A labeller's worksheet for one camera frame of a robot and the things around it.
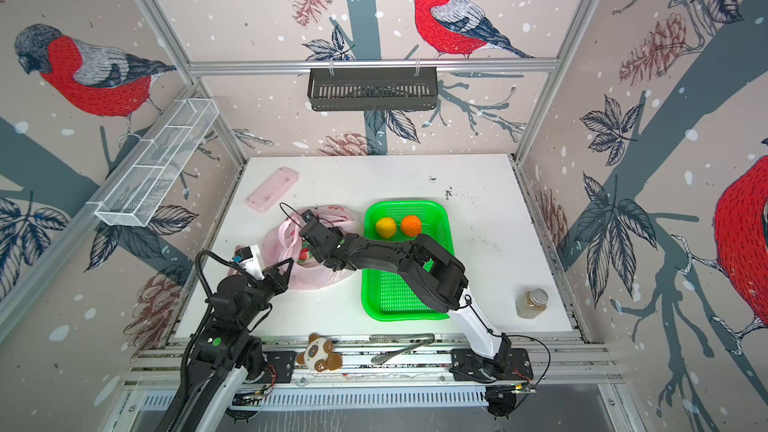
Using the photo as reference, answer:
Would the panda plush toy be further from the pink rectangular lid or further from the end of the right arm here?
the pink rectangular lid

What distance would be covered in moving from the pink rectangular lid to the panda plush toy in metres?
0.51

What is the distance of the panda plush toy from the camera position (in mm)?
738

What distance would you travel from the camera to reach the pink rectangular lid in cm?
108
